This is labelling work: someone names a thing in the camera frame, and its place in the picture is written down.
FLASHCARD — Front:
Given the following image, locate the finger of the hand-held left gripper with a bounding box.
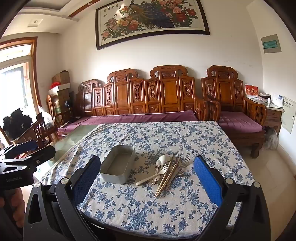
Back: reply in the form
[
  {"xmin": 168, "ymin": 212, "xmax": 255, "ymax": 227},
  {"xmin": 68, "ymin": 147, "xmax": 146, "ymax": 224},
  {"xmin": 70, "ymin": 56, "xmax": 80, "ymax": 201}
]
[
  {"xmin": 0, "ymin": 140, "xmax": 45, "ymax": 159},
  {"xmin": 5, "ymin": 146, "xmax": 56, "ymax": 167}
]

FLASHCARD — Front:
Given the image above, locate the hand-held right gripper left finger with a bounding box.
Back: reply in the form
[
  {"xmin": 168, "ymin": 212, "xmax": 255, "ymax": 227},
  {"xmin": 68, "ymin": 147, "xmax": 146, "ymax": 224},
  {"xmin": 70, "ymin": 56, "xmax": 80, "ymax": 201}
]
[{"xmin": 23, "ymin": 155, "xmax": 102, "ymax": 241}]

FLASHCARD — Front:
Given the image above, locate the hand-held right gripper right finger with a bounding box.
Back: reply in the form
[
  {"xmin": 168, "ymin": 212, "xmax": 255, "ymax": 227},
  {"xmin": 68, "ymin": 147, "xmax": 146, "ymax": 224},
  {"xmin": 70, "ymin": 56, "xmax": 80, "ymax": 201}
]
[{"xmin": 193, "ymin": 155, "xmax": 271, "ymax": 241}]

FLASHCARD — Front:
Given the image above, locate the metal fork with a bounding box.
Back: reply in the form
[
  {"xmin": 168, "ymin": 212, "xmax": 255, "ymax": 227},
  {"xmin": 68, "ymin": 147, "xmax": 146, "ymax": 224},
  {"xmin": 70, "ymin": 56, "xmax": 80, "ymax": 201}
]
[{"xmin": 178, "ymin": 156, "xmax": 193, "ymax": 173}]

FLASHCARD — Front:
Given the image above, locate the grey metal tray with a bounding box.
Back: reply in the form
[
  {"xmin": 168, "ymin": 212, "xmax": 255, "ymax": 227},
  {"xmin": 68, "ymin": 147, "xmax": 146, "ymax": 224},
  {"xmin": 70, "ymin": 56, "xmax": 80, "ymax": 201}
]
[{"xmin": 99, "ymin": 146, "xmax": 136, "ymax": 185}]

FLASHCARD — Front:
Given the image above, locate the white plastic fork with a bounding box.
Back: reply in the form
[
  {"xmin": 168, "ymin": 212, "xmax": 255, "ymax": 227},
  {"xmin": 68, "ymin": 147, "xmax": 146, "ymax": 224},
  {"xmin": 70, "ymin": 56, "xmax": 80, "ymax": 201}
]
[{"xmin": 136, "ymin": 164, "xmax": 169, "ymax": 186}]

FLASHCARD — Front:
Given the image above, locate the large white plastic spoon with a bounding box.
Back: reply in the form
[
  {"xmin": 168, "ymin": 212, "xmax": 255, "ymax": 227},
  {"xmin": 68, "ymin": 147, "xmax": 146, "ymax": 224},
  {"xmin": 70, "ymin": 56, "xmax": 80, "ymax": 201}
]
[{"xmin": 151, "ymin": 155, "xmax": 167, "ymax": 185}]

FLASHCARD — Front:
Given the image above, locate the small white plastic spoon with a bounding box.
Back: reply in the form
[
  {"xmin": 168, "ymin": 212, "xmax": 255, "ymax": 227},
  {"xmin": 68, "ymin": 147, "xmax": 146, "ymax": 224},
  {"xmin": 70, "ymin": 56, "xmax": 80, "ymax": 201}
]
[{"xmin": 154, "ymin": 160, "xmax": 162, "ymax": 181}]

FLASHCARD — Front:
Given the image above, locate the person's left hand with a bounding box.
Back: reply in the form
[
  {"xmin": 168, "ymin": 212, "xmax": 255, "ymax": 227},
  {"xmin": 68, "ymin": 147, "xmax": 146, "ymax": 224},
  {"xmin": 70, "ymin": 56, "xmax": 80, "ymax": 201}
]
[{"xmin": 0, "ymin": 190, "xmax": 26, "ymax": 229}]

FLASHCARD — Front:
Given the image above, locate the black cloth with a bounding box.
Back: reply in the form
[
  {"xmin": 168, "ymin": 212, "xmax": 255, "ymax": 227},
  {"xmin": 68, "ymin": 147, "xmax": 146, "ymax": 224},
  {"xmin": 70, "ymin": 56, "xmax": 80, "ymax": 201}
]
[{"xmin": 3, "ymin": 108, "xmax": 33, "ymax": 140}]

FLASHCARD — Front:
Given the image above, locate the clear plastic bag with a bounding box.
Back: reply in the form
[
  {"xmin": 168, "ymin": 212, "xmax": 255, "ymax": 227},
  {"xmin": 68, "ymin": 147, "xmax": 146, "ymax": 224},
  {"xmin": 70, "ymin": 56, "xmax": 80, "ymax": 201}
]
[{"xmin": 37, "ymin": 106, "xmax": 55, "ymax": 131}]

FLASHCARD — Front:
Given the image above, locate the tall brown cardboard box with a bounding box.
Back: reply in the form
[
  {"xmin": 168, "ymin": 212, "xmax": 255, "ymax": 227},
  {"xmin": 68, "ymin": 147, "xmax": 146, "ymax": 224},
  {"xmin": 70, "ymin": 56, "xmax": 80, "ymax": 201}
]
[{"xmin": 57, "ymin": 89, "xmax": 70, "ymax": 114}]

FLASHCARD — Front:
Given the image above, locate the blue floral tablecloth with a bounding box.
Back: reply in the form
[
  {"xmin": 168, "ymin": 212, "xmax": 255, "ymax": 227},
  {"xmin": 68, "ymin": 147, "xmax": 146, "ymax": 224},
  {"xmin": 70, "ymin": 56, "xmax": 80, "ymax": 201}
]
[{"xmin": 39, "ymin": 121, "xmax": 255, "ymax": 240}]

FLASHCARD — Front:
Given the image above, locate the white flat box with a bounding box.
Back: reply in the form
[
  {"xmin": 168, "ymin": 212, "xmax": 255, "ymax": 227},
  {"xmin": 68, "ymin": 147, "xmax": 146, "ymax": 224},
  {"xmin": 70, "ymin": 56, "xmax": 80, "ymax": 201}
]
[{"xmin": 48, "ymin": 83, "xmax": 71, "ymax": 95}]

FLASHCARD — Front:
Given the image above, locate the purple armchair cushion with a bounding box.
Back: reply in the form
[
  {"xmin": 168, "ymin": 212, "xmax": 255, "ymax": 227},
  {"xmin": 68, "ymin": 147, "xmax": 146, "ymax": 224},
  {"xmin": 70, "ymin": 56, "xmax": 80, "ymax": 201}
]
[{"xmin": 218, "ymin": 111, "xmax": 264, "ymax": 134}]

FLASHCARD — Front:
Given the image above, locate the purple sofa cushion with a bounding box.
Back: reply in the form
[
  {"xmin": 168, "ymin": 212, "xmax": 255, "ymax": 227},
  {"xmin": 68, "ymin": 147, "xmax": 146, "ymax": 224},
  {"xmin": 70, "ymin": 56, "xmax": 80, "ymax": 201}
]
[{"xmin": 57, "ymin": 110, "xmax": 199, "ymax": 133}]

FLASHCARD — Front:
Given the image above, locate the carved wooden armchair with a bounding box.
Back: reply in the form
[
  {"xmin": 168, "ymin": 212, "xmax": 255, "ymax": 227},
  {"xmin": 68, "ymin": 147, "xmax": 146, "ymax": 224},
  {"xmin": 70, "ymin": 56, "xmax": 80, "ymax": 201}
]
[{"xmin": 201, "ymin": 65, "xmax": 268, "ymax": 159}]

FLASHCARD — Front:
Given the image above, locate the wooden side table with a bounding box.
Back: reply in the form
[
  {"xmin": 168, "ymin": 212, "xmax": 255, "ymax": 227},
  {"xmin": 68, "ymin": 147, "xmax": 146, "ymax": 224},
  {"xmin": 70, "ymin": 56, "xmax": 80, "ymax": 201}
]
[{"xmin": 245, "ymin": 96, "xmax": 285, "ymax": 137}]

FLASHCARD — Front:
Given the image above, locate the carved wooden sofa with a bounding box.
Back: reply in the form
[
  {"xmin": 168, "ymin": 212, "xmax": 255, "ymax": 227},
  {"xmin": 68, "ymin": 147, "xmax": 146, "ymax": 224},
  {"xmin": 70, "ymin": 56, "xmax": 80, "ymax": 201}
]
[{"xmin": 75, "ymin": 65, "xmax": 221, "ymax": 123}]

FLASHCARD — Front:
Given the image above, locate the red desk calendar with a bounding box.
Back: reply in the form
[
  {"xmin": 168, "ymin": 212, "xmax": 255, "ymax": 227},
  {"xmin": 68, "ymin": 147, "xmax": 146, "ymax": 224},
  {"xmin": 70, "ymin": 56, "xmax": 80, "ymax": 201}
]
[{"xmin": 245, "ymin": 84, "xmax": 259, "ymax": 99}]

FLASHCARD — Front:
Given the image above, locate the white electrical panel door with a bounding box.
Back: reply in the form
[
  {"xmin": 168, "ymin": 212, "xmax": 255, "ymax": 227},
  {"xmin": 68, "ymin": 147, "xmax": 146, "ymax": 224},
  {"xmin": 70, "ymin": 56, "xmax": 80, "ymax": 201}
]
[{"xmin": 280, "ymin": 96, "xmax": 296, "ymax": 134}]

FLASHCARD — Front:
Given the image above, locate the white box device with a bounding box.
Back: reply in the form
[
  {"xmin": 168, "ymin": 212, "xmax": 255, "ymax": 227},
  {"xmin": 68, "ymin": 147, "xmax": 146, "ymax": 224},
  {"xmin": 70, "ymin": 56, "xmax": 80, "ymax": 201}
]
[{"xmin": 271, "ymin": 94, "xmax": 284, "ymax": 108}]

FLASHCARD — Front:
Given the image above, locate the square ceiling light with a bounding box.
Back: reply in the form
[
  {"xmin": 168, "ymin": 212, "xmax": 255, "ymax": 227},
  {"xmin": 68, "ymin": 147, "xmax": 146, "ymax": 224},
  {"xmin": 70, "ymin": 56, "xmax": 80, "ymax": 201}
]
[{"xmin": 27, "ymin": 19, "xmax": 43, "ymax": 28}]

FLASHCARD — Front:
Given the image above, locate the framed peacock painting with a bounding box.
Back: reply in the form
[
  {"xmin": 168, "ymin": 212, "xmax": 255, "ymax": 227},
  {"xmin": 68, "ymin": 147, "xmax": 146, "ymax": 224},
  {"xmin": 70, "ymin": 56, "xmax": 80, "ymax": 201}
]
[{"xmin": 95, "ymin": 0, "xmax": 210, "ymax": 51}]

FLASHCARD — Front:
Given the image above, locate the wooden door frame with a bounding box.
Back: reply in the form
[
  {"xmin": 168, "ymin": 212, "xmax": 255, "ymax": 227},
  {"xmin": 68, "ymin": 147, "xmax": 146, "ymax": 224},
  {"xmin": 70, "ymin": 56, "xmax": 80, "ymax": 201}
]
[{"xmin": 0, "ymin": 36, "xmax": 48, "ymax": 116}]

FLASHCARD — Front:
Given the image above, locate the green wall panel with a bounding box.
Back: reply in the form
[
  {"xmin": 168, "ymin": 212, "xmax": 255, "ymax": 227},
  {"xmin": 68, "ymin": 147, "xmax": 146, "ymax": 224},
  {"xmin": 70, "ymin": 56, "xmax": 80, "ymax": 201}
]
[{"xmin": 260, "ymin": 34, "xmax": 282, "ymax": 54}]

